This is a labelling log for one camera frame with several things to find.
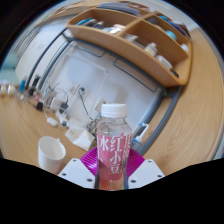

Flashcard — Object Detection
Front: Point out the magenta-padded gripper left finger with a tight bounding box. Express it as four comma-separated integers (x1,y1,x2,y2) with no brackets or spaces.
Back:
57,148,99,190

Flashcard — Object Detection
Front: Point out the wooden shelf unit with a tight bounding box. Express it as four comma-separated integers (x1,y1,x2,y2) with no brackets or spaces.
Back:
65,2,194,88

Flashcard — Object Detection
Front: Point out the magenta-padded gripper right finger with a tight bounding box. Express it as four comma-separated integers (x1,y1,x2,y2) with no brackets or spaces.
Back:
125,148,165,190

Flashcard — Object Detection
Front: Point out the grey metal desk frame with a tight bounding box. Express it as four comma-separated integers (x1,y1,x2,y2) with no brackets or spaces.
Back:
24,13,184,156

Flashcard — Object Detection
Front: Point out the wooden wardrobe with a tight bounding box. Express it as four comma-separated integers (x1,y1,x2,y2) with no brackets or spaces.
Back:
143,29,224,176

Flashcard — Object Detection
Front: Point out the blue wash bottle white nozzle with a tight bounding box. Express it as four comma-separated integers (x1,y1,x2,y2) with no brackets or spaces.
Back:
130,122,150,152

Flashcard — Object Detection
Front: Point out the white power strip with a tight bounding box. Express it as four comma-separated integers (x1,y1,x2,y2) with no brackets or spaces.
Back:
49,98,69,113

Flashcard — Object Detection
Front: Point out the clear bottle with pink label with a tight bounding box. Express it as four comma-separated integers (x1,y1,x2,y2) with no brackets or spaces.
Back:
95,103,133,191

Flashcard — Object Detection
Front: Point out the crumpled white tissue pack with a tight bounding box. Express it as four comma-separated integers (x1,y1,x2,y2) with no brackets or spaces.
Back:
64,126,96,152

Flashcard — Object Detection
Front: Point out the white paper cup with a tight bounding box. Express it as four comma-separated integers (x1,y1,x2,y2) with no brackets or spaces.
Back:
37,135,67,175

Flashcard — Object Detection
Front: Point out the small blue bottle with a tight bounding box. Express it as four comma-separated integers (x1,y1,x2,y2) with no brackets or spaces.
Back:
18,78,27,94

